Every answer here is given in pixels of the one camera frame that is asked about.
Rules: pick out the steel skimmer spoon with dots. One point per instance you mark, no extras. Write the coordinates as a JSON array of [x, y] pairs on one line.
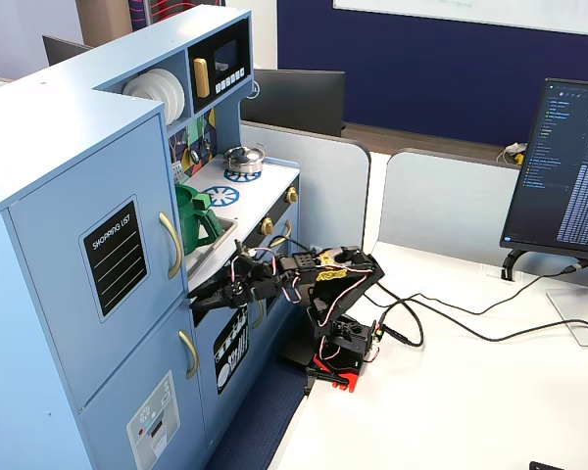
[[177, 170]]

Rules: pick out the white plates stack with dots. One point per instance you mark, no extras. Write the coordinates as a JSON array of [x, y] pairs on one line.
[[147, 90]]

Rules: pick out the gold stove knob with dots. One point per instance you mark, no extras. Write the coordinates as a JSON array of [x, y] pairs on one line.
[[291, 195], [267, 226]]

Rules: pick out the blue water dispenser print door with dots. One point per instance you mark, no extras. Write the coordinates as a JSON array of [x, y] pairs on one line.
[[127, 382]]

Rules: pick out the white monitor stand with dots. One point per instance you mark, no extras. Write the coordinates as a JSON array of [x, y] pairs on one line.
[[578, 313]]

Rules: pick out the blue dishwasher print door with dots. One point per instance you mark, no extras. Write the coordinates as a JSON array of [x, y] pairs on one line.
[[210, 391]]

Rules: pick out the green plastic pitcher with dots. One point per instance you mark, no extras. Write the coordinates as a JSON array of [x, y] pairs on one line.
[[188, 220]]

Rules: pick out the blue toy kitchen unit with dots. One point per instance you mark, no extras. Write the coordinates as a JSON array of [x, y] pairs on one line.
[[54, 127]]

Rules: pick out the steel whisk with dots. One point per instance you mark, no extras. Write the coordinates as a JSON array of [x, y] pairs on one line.
[[207, 143]]

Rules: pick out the grey desk partition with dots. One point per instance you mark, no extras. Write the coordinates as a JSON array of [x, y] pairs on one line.
[[323, 196], [446, 201]]

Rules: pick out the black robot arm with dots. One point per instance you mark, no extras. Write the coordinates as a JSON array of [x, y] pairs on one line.
[[333, 294]]

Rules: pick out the red table clamp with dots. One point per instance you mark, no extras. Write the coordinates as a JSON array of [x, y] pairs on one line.
[[348, 379]]

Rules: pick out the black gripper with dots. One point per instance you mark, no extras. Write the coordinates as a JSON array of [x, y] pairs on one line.
[[233, 292]]

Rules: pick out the black monitor seen from behind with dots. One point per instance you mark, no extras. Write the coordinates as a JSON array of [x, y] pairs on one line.
[[299, 98], [63, 51]]

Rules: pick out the monitor showing code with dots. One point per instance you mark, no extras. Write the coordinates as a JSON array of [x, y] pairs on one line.
[[558, 161]]

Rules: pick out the steel ladle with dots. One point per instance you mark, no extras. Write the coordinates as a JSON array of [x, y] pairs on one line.
[[194, 155]]

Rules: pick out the steel pot with lid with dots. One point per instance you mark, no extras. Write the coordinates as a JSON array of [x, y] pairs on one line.
[[245, 159]]

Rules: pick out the black toy microwave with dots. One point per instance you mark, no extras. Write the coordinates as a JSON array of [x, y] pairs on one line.
[[225, 54]]

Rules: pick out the grey toy sink basin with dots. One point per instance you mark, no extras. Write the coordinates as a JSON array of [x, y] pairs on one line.
[[210, 245]]

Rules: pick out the blue oven door with window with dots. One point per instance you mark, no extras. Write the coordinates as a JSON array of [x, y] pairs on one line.
[[289, 254]]

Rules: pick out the white toy plate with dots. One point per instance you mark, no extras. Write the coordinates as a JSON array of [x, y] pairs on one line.
[[182, 103], [176, 98]]

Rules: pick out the black flat device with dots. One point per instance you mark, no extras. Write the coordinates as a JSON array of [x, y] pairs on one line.
[[549, 466]]

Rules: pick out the whiteboard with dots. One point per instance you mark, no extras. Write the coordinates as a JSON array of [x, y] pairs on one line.
[[470, 10]]

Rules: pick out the blue shopping list cabinet door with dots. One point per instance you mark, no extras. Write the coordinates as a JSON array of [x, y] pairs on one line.
[[54, 303]]

